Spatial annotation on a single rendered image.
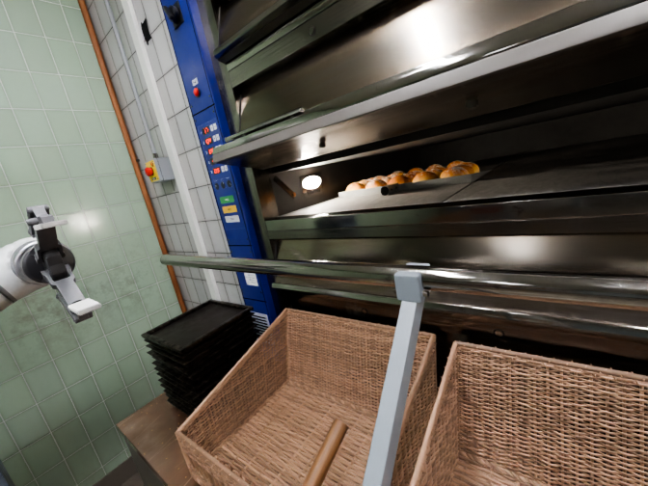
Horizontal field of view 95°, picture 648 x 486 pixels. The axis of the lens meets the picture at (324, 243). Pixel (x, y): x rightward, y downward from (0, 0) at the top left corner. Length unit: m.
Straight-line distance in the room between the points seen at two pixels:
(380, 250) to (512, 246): 0.32
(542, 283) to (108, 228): 1.74
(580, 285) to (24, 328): 1.80
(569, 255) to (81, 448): 2.02
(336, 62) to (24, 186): 1.39
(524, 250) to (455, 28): 0.46
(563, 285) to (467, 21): 0.53
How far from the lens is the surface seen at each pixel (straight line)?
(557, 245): 0.75
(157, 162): 1.55
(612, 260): 0.76
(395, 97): 0.60
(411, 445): 0.81
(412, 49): 0.76
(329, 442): 0.66
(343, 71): 0.84
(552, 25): 0.57
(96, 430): 2.01
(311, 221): 0.94
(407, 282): 0.37
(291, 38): 0.96
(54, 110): 1.87
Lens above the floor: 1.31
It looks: 13 degrees down
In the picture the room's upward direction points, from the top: 11 degrees counter-clockwise
